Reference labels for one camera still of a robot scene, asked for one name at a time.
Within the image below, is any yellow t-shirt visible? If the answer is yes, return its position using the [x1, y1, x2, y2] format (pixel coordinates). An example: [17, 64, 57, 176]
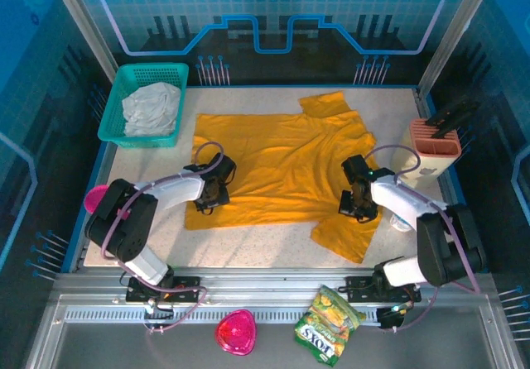
[183, 90, 384, 266]

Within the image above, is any small white container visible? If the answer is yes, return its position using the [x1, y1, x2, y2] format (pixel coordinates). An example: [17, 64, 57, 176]
[388, 213, 416, 233]

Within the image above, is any beige knife block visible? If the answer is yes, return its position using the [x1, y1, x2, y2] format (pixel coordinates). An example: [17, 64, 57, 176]
[397, 118, 463, 189]

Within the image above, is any white t-shirt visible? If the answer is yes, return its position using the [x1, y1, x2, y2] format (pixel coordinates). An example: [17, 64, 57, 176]
[121, 81, 183, 137]

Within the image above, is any pink plastic cup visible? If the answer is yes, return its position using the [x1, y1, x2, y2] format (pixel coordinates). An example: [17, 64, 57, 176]
[84, 184, 111, 216]

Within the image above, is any teal plastic mesh basket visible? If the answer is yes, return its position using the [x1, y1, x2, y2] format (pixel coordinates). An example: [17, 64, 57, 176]
[97, 62, 190, 150]

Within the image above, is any green yellow snack bag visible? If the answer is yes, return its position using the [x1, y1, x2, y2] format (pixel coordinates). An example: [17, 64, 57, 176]
[293, 285, 368, 368]

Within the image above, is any pink plastic bowl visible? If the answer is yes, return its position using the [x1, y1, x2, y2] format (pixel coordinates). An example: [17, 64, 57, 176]
[214, 309, 258, 356]

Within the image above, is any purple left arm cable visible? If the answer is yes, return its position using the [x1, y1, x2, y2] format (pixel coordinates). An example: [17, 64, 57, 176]
[101, 140, 225, 335]

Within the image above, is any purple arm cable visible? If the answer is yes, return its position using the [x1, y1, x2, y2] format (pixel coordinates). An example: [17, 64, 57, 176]
[101, 140, 225, 335]
[364, 144, 484, 335]

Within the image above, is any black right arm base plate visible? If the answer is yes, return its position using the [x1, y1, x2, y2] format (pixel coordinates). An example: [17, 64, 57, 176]
[345, 276, 422, 304]

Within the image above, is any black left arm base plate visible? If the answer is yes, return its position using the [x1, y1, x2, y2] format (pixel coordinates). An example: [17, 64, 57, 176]
[126, 276, 203, 304]

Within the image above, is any aluminium front rail frame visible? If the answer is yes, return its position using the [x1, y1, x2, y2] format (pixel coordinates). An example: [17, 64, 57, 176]
[24, 267, 523, 369]

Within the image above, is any black knife handle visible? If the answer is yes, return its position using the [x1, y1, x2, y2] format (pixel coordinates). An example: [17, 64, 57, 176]
[426, 98, 481, 127]
[430, 114, 473, 141]

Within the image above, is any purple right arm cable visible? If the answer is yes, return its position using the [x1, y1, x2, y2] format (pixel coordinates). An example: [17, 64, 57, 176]
[364, 144, 484, 335]

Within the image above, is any aluminium frame post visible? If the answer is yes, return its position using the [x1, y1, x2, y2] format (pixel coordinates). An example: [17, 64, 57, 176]
[417, 0, 485, 97]
[45, 0, 121, 83]

